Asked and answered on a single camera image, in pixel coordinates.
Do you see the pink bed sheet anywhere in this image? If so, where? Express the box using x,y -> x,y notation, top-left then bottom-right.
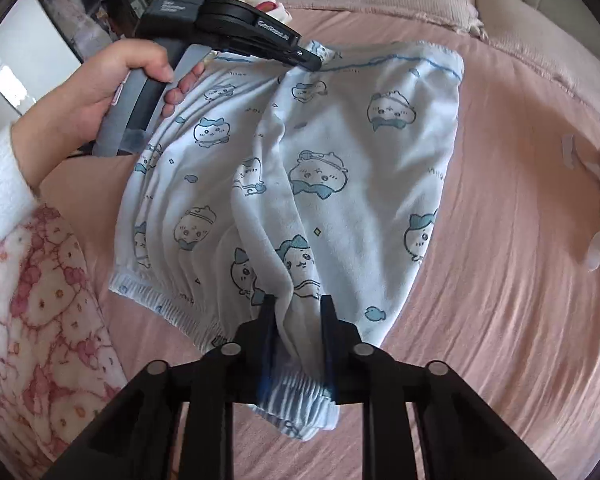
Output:
42,10 -> 600,479

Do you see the pink kitty print fleece sleeve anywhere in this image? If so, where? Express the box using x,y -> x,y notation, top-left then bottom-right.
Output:
0,129 -> 126,479

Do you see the light blue cartoon print pajama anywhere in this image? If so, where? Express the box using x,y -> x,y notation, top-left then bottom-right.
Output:
109,41 -> 465,440

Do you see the person's left hand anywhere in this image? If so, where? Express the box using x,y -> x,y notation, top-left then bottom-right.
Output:
10,38 -> 207,191

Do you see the right beige waffle pillow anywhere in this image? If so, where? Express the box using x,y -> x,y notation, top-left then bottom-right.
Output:
476,0 -> 600,115

